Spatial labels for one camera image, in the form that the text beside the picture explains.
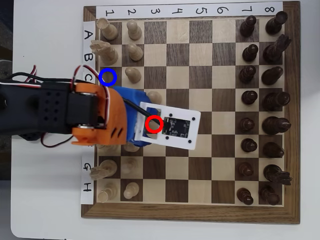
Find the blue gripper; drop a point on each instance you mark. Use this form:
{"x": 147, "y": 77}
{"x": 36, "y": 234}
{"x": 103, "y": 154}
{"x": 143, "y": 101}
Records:
{"x": 135, "y": 103}

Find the light wooden pawn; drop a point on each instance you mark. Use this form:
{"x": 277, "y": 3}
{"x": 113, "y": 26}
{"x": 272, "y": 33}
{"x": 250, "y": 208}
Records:
{"x": 128, "y": 166}
{"x": 134, "y": 30}
{"x": 133, "y": 75}
{"x": 155, "y": 96}
{"x": 131, "y": 190}
{"x": 135, "y": 52}
{"x": 131, "y": 148}

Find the light wooden knight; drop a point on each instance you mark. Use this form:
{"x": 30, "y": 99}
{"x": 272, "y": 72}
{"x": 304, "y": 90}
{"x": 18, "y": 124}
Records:
{"x": 108, "y": 53}
{"x": 107, "y": 167}

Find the light wooden rook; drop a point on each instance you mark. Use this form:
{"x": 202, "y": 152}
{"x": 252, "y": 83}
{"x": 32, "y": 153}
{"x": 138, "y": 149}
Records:
{"x": 107, "y": 192}
{"x": 110, "y": 31}

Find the white letter label strip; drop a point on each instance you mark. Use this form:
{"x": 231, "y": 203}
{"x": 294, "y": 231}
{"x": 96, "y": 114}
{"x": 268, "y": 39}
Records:
{"x": 87, "y": 46}

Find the wooden chessboard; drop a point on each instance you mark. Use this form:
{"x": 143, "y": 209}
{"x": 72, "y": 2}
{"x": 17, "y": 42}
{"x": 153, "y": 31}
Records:
{"x": 200, "y": 213}

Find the dark wooden pawn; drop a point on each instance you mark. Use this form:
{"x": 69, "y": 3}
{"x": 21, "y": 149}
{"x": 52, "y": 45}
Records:
{"x": 247, "y": 125}
{"x": 250, "y": 53}
{"x": 245, "y": 169}
{"x": 247, "y": 75}
{"x": 245, "y": 196}
{"x": 249, "y": 97}
{"x": 248, "y": 145}
{"x": 247, "y": 26}

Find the white number label strip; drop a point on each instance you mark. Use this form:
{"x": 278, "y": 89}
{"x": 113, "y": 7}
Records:
{"x": 162, "y": 7}

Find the dark wooden king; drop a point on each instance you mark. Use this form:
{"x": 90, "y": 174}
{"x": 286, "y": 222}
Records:
{"x": 275, "y": 125}

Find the dark wooden bishop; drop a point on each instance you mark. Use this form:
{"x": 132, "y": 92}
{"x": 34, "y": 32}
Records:
{"x": 272, "y": 150}
{"x": 271, "y": 75}

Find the dark wooden queen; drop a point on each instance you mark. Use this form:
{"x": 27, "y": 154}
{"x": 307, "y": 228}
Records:
{"x": 275, "y": 101}

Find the dark wooden knight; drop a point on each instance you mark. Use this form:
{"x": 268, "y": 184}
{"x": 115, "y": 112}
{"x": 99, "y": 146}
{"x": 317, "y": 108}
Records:
{"x": 273, "y": 51}
{"x": 275, "y": 173}

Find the dark wooden rook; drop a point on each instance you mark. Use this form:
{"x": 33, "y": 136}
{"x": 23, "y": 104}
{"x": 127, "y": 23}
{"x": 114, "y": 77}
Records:
{"x": 270, "y": 196}
{"x": 275, "y": 23}

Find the black camera circuit board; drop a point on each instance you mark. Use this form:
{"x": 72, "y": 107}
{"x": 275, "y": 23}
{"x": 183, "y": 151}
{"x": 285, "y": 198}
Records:
{"x": 180, "y": 127}

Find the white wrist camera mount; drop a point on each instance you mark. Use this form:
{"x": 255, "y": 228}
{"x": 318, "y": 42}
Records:
{"x": 195, "y": 130}

